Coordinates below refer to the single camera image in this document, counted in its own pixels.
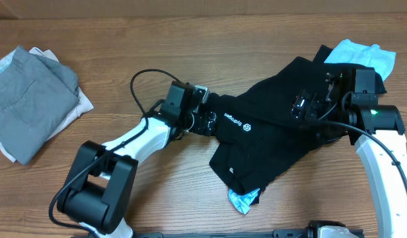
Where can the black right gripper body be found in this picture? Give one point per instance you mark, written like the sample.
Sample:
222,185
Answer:
314,104

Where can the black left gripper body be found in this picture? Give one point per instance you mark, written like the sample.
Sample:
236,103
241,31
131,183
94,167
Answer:
198,124

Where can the black t-shirt with white logo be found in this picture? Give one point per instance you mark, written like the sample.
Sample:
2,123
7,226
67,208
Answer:
258,138

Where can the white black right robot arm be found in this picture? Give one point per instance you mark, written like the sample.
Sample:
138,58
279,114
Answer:
348,104

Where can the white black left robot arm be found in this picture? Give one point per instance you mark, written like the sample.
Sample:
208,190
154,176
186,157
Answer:
96,193

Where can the light blue garment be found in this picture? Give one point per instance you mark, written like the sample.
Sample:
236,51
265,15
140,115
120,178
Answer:
369,56

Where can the folded white garment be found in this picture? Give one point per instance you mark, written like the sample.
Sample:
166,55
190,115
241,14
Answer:
71,112

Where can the folded grey shirt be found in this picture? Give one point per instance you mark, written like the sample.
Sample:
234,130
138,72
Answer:
28,105

